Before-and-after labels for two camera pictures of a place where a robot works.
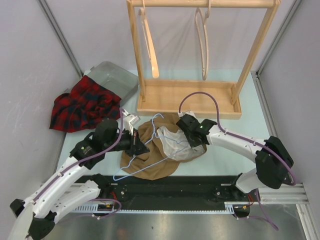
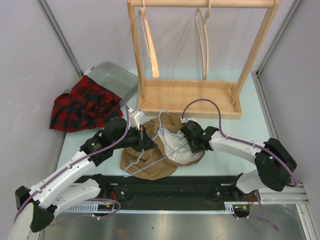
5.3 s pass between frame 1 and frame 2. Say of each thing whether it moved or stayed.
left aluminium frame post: stayed
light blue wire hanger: moved
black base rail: stayed
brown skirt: stayed
